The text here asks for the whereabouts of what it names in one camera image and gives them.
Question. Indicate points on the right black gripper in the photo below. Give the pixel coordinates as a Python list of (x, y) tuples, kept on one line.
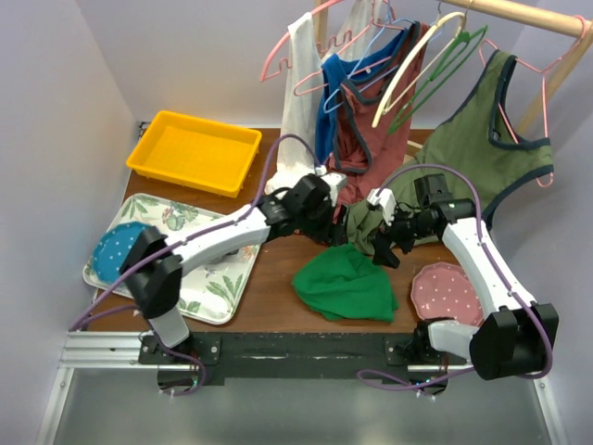
[(383, 254)]

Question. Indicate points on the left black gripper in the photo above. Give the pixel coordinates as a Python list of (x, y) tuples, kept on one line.
[(333, 235)]

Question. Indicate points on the bright green tank top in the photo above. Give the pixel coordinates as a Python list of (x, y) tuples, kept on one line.
[(341, 283)]

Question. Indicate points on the olive green tank top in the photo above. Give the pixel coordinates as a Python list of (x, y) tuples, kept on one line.
[(476, 142)]

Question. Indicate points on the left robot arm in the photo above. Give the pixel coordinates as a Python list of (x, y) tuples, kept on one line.
[(154, 268)]

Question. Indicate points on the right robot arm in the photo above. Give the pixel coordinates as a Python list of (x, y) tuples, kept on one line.
[(517, 335)]

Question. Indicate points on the rust red tank top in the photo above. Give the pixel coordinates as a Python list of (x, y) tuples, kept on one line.
[(359, 185)]

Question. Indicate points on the blue tank top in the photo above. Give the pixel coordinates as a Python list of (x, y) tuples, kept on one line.
[(345, 137)]

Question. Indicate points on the large pink hanger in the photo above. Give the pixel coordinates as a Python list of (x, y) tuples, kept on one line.
[(301, 51)]

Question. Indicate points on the white tank top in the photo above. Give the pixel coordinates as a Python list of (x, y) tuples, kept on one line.
[(299, 118)]

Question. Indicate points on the green plastic hanger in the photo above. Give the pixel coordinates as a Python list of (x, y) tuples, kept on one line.
[(423, 86)]

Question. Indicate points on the pink hanger right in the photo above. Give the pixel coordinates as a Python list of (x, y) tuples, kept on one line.
[(542, 69)]

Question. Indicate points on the pink dotted plate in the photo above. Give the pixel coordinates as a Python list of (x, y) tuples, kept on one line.
[(442, 290)]

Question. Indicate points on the yellow plastic bin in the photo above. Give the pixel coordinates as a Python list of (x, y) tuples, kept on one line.
[(206, 155)]

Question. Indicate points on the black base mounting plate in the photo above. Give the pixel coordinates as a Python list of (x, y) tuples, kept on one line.
[(228, 355)]

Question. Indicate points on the blue dotted plate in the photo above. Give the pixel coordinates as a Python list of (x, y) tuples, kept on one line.
[(113, 248)]

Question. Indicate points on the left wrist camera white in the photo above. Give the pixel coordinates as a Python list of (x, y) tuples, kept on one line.
[(336, 181)]

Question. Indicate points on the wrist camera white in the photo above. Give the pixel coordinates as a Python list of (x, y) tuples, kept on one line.
[(336, 181), (383, 199)]

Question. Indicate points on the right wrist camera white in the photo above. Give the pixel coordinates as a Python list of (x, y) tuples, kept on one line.
[(383, 199)]

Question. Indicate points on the light blue wire hanger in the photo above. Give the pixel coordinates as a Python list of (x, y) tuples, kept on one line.
[(329, 101)]

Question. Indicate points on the small pink wire hanger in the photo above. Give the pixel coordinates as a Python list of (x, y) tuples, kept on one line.
[(319, 76)]

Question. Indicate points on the wooden clothes rail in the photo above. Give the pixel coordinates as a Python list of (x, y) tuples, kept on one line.
[(554, 76)]

